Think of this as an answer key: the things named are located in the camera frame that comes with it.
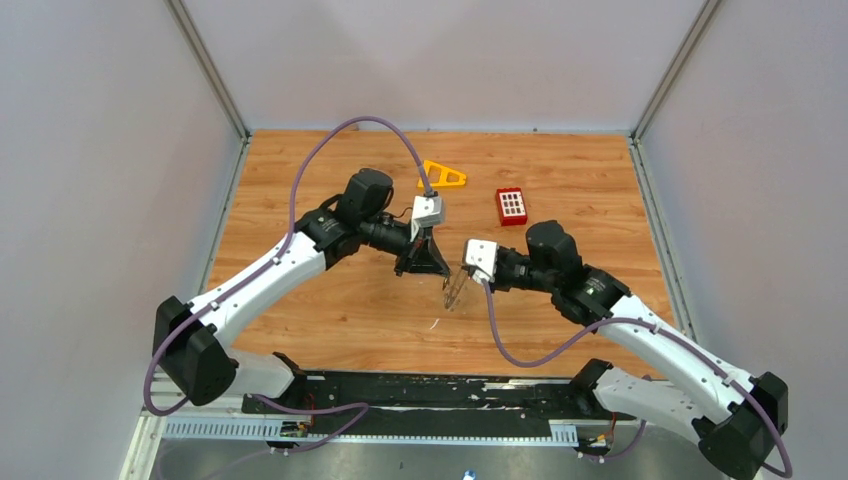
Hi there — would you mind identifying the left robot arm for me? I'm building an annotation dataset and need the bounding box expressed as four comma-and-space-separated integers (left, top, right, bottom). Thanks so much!
153, 168, 451, 413

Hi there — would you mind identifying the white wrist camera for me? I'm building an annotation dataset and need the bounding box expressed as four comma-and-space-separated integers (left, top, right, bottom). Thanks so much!
461, 239, 499, 284
409, 192, 446, 240

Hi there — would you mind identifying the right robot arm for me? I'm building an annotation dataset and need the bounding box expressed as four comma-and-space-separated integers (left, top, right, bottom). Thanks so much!
465, 220, 794, 479

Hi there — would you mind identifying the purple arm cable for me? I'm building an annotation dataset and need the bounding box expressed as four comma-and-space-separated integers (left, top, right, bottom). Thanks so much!
142, 116, 440, 480
482, 281, 794, 480

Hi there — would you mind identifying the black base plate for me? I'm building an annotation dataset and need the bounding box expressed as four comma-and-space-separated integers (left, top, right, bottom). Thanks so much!
241, 371, 625, 434

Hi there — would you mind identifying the red toy window block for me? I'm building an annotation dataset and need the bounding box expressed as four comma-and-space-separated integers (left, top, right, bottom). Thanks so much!
495, 187, 528, 227

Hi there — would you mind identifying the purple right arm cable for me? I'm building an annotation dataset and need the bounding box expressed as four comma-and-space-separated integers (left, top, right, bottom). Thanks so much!
482, 281, 794, 480

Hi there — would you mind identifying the yellow triangular toy frame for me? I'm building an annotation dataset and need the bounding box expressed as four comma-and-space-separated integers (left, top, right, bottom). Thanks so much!
417, 160, 468, 191

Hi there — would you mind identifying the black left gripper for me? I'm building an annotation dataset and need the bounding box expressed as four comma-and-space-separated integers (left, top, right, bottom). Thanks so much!
362, 215, 451, 279

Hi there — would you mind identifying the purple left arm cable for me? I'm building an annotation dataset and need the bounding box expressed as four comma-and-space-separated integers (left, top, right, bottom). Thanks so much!
142, 116, 440, 480

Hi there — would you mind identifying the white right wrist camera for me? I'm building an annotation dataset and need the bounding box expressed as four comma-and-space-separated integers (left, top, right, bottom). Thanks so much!
461, 239, 499, 284

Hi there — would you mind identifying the white slotted cable duct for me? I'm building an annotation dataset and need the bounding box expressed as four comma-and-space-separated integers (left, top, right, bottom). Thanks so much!
162, 417, 579, 447

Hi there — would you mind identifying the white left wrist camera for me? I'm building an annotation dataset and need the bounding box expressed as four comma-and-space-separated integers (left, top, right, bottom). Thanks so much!
409, 192, 446, 240

